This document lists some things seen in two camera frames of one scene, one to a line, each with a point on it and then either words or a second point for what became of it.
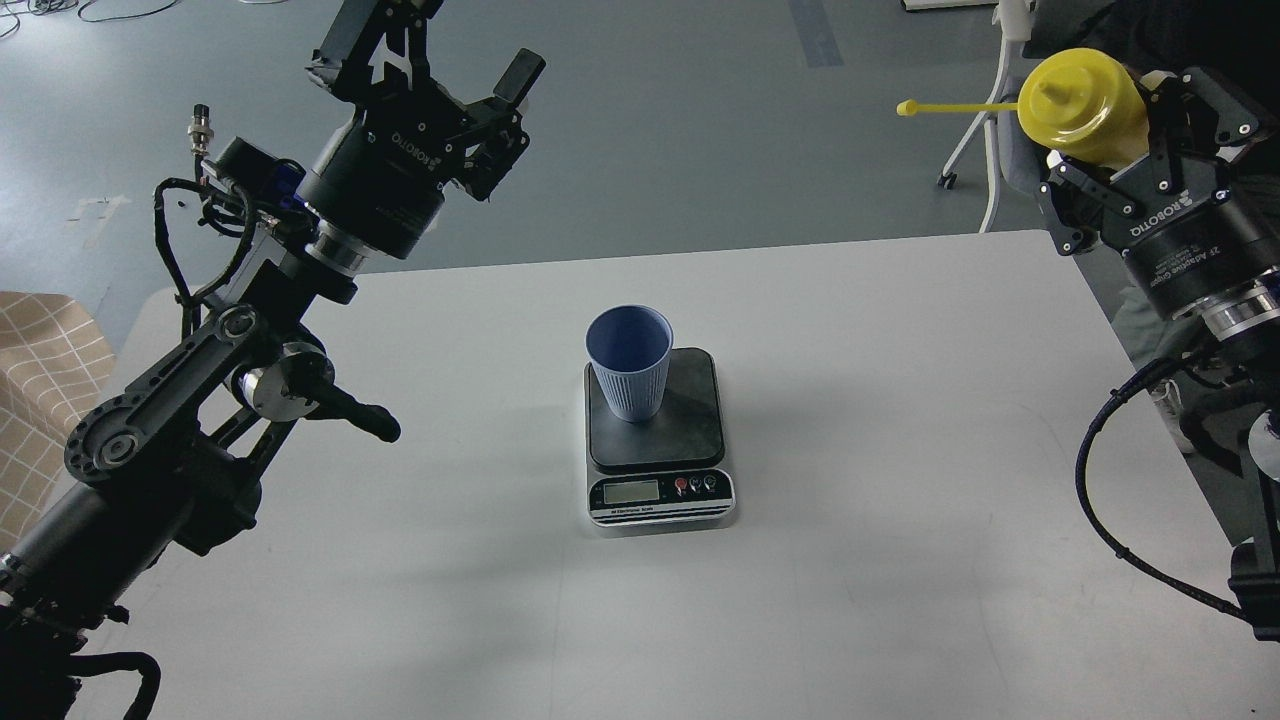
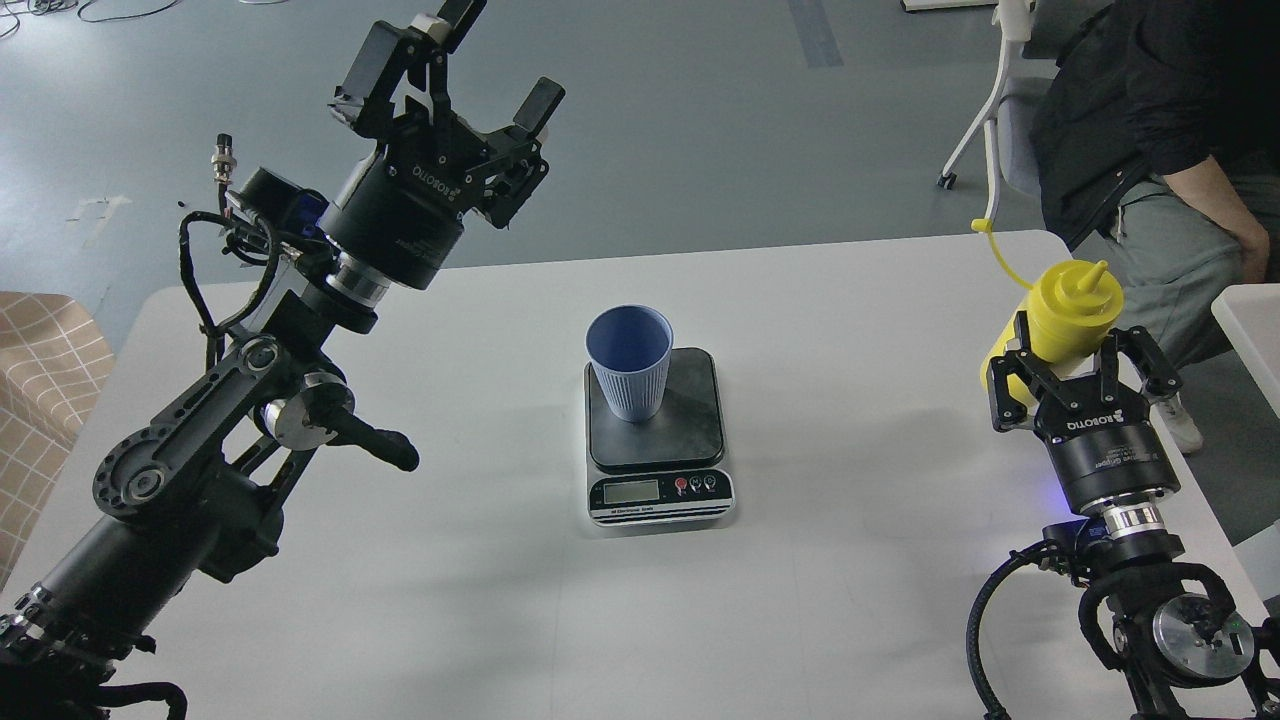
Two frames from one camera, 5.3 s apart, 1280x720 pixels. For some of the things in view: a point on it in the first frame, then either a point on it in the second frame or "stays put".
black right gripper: [1191, 240] → [1112, 451]
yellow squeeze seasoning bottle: [1083, 104] → [1072, 304]
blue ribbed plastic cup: [631, 346] stays put
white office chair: [1009, 146] stays put
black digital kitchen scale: [667, 469] stays put
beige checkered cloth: [55, 357] stays put
